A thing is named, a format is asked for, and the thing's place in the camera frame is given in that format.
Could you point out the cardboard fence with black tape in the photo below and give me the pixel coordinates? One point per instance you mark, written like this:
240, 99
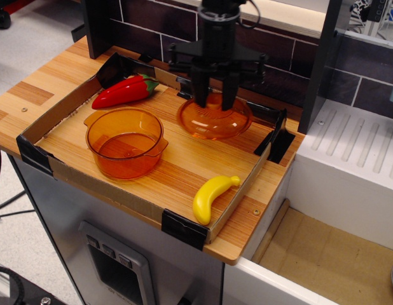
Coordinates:
55, 145

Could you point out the white toy sink unit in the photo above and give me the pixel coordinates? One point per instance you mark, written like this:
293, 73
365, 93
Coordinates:
327, 236

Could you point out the dark grey shelf frame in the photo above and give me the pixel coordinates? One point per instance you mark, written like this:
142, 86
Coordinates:
150, 27

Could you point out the red toy chili pepper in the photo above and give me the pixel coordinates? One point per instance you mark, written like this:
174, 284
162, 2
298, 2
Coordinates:
129, 90

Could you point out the black caster wheel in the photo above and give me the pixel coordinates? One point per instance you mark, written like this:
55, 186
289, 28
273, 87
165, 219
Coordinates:
5, 19

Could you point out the orange transparent pot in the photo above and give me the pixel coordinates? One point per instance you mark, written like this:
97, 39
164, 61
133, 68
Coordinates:
126, 143

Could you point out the yellow toy banana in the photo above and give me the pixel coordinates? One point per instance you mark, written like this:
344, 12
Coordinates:
206, 195

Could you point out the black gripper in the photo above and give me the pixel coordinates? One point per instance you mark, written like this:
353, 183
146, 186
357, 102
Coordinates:
217, 54

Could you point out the orange transparent pot lid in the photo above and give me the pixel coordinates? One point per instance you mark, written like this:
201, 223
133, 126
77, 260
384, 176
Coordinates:
211, 122

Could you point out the silver toy dishwasher front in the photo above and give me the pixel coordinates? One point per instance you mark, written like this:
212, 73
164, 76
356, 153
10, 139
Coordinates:
112, 257

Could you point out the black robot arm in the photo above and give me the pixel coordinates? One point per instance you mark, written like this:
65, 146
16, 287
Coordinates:
221, 10

